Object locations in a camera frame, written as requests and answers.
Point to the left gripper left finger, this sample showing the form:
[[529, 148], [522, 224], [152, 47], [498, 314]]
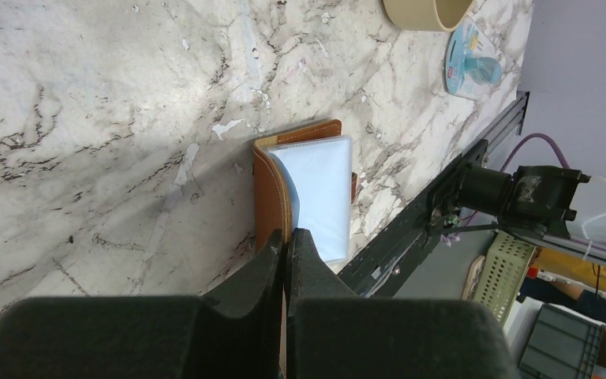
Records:
[[230, 332]]

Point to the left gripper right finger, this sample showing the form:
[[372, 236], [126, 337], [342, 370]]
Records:
[[334, 333]]

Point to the brown leather card holder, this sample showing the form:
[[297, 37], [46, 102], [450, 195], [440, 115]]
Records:
[[304, 178]]

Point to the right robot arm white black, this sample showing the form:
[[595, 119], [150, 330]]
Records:
[[549, 206]]

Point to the beige perforated basket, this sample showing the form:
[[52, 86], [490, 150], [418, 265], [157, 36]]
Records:
[[505, 266]]

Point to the dark grey crate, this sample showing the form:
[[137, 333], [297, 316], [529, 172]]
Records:
[[561, 345]]

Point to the beige oval tray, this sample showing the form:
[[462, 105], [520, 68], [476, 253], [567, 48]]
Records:
[[427, 15]]

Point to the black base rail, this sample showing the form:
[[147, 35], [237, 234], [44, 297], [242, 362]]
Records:
[[391, 258]]

